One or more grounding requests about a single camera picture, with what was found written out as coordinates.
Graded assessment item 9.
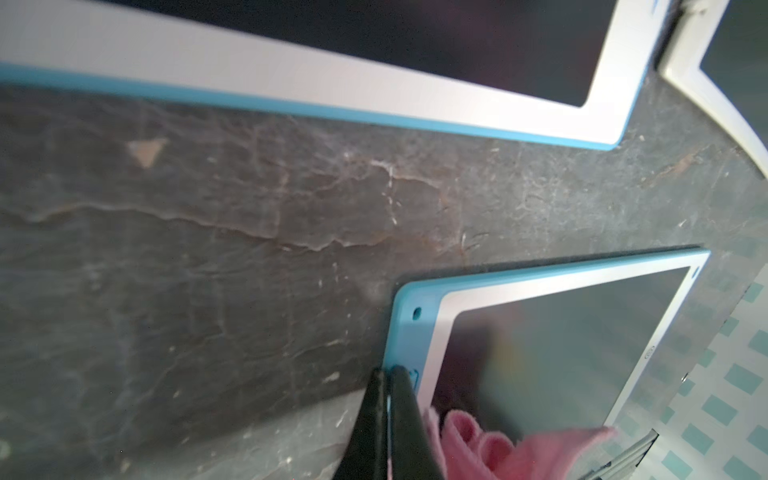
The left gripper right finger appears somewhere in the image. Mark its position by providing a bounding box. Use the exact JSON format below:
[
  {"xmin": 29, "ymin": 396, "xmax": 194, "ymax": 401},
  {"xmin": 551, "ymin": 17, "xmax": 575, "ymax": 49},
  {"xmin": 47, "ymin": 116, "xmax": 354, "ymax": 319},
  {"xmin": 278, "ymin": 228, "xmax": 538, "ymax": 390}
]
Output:
[{"xmin": 389, "ymin": 365, "xmax": 443, "ymax": 480}]

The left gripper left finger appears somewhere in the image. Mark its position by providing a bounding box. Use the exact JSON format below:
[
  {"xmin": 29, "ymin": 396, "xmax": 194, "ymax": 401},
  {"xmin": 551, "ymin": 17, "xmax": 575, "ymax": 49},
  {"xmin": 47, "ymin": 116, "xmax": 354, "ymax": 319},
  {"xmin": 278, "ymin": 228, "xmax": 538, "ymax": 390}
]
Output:
[{"xmin": 332, "ymin": 368, "xmax": 388, "ymax": 480}]

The pink cleaning cloth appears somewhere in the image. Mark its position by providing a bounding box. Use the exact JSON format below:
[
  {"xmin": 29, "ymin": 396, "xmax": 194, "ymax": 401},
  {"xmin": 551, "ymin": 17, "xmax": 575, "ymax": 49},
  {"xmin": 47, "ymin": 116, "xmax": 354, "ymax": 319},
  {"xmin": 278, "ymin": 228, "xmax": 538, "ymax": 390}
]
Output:
[{"xmin": 422, "ymin": 408, "xmax": 616, "ymax": 479}]

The blue front drawing tablet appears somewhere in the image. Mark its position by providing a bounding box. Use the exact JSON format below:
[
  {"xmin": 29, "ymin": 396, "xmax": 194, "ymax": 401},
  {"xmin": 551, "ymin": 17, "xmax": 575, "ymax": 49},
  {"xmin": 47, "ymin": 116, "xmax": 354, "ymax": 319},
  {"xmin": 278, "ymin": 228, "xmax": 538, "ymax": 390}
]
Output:
[{"xmin": 383, "ymin": 248, "xmax": 710, "ymax": 441}]

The blue drawing tablet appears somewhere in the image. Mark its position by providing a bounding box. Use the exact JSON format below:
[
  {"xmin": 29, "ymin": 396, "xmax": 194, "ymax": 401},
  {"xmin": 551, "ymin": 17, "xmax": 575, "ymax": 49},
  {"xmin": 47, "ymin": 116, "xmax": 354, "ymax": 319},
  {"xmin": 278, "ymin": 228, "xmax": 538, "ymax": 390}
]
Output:
[
  {"xmin": 383, "ymin": 248, "xmax": 710, "ymax": 441},
  {"xmin": 1, "ymin": 1, "xmax": 667, "ymax": 150}
]

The blue rear drawing tablet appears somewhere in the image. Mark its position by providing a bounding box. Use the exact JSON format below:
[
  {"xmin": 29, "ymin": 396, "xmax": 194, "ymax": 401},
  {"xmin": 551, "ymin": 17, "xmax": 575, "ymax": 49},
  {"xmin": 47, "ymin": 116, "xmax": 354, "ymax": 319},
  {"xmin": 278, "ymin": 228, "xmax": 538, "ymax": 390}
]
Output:
[{"xmin": 1, "ymin": 1, "xmax": 667, "ymax": 150}]

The white drawing tablet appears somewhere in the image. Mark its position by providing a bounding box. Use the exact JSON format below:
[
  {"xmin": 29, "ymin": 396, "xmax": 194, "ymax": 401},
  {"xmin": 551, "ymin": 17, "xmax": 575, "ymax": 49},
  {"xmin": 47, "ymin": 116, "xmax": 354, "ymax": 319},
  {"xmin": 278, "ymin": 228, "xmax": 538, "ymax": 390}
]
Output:
[{"xmin": 657, "ymin": 0, "xmax": 767, "ymax": 174}]

